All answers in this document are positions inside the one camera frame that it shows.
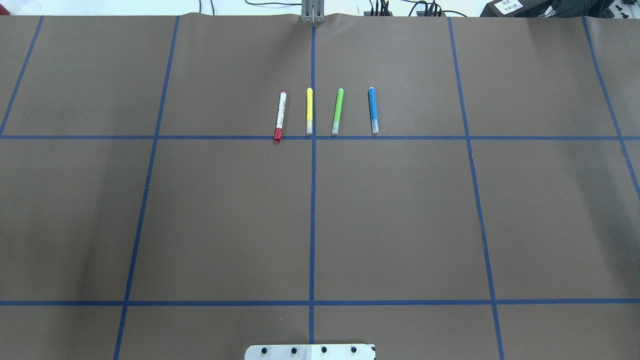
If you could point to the red and white marker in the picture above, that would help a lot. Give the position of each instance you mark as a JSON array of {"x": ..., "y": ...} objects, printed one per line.
[{"x": 277, "y": 136}]

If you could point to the blue highlighter pen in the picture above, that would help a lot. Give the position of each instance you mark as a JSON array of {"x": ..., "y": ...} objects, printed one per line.
[{"x": 372, "y": 102}]

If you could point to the green highlighter pen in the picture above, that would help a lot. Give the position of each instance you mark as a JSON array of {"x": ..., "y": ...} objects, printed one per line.
[{"x": 338, "y": 105}]

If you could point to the yellow highlighter pen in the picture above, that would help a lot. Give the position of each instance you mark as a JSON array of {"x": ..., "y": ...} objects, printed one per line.
[{"x": 309, "y": 108}]

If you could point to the black power adapter box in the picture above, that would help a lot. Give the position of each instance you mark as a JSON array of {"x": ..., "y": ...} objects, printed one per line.
[{"x": 519, "y": 8}]

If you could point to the grey aluminium frame post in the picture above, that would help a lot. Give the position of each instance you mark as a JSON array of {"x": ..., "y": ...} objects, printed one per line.
[{"x": 313, "y": 12}]

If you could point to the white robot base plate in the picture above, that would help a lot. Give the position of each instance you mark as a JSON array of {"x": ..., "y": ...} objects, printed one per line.
[{"x": 327, "y": 351}]

